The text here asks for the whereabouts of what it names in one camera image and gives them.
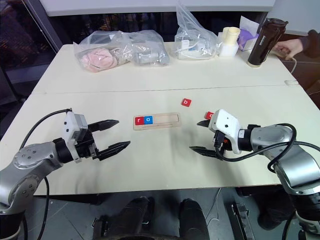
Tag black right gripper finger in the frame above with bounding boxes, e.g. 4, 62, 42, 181
188, 146, 221, 158
196, 119, 212, 129

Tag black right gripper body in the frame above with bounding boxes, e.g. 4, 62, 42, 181
212, 129, 233, 154

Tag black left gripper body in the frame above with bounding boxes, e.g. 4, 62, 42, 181
74, 129, 101, 161

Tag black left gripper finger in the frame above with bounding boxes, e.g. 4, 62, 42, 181
93, 140, 132, 162
87, 119, 120, 134

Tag wooden letter tray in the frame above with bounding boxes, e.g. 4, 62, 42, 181
132, 112, 182, 131

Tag person's right hand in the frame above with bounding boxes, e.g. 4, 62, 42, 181
276, 38, 305, 60

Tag pink plush toy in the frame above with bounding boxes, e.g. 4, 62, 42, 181
80, 48, 119, 73

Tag dark rounded shape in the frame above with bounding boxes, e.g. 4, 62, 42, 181
106, 195, 156, 240
178, 198, 214, 240

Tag white device in bag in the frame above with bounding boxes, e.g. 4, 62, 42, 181
176, 39, 216, 60

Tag white foam block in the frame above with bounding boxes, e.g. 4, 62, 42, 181
219, 43, 239, 59

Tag clear bag with pink plush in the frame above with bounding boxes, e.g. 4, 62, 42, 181
73, 30, 134, 74

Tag clear bag with grey parts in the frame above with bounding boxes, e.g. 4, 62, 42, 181
124, 29, 171, 68

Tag clear bag with white device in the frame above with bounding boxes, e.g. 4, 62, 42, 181
173, 0, 224, 61

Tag cream plastic cups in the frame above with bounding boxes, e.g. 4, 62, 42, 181
222, 26, 241, 46

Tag purple tissue box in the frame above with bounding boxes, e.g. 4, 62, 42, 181
236, 14, 262, 52

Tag dark brown tumbler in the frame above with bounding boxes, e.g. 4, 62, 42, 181
246, 17, 290, 69

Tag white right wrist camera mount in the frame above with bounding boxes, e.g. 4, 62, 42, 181
208, 108, 243, 155

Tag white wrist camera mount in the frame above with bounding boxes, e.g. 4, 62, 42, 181
208, 108, 243, 155
62, 111, 89, 164

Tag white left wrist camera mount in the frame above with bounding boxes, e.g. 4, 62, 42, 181
62, 111, 89, 164

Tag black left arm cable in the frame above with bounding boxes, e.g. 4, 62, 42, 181
19, 107, 74, 240

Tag black metal floor bracket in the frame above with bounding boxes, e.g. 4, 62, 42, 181
230, 201, 254, 240

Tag thin white cable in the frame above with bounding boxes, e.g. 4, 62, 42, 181
284, 55, 299, 76

